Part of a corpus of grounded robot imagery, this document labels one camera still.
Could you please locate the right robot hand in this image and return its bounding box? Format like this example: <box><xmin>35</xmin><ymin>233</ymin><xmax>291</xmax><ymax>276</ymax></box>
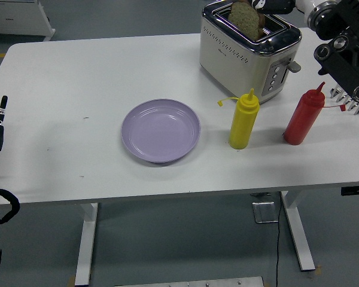
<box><xmin>248</xmin><ymin>0</ymin><xmax>311</xmax><ymax>15</ymax></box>

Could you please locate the purple plate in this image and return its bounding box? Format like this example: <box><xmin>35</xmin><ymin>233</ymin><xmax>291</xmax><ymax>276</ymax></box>
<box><xmin>120</xmin><ymin>99</ymin><xmax>202</xmax><ymax>164</ymax></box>

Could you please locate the red squeeze bottle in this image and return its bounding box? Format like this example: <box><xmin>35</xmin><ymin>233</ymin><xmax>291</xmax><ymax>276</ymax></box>
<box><xmin>282</xmin><ymin>81</ymin><xmax>347</xmax><ymax>146</ymax></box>

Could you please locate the small metal floor plate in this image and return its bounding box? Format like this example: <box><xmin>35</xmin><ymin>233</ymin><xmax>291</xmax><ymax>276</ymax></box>
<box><xmin>252</xmin><ymin>201</ymin><xmax>279</xmax><ymax>224</ymax></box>

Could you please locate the cream and chrome toaster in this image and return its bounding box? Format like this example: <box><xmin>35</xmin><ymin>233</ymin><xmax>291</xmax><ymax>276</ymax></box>
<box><xmin>199</xmin><ymin>0</ymin><xmax>303</xmax><ymax>105</ymax></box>

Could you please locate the metal toast rack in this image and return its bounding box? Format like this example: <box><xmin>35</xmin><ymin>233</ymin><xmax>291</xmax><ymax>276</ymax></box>
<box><xmin>328</xmin><ymin>85</ymin><xmax>359</xmax><ymax>117</ymax></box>

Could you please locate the white table leg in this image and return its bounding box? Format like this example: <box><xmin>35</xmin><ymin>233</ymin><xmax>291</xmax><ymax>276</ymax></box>
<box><xmin>74</xmin><ymin>202</ymin><xmax>99</xmax><ymax>286</ymax></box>
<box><xmin>280</xmin><ymin>190</ymin><xmax>316</xmax><ymax>272</ymax></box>

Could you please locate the white background machine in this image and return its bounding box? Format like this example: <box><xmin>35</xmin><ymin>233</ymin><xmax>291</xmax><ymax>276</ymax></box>
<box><xmin>0</xmin><ymin>0</ymin><xmax>56</xmax><ymax>42</ymax></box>

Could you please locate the yellow squeeze bottle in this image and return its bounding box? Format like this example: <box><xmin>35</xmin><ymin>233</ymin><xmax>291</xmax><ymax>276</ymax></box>
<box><xmin>217</xmin><ymin>87</ymin><xmax>260</xmax><ymax>150</ymax></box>

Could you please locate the black table control panel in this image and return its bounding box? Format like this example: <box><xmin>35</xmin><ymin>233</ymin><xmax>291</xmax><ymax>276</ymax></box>
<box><xmin>340</xmin><ymin>185</ymin><xmax>359</xmax><ymax>197</ymax></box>

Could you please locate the wide metal base plate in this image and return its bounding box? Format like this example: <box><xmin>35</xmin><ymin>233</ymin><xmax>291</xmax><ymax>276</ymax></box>
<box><xmin>113</xmin><ymin>275</ymin><xmax>264</xmax><ymax>287</ymax></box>

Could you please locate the black floor cable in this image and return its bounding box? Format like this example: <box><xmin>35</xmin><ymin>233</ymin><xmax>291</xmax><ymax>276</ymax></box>
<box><xmin>273</xmin><ymin>194</ymin><xmax>284</xmax><ymax>287</ymax></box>

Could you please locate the brown bread slice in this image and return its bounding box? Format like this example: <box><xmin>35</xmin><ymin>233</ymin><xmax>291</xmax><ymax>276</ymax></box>
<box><xmin>227</xmin><ymin>1</ymin><xmax>266</xmax><ymax>41</ymax></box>

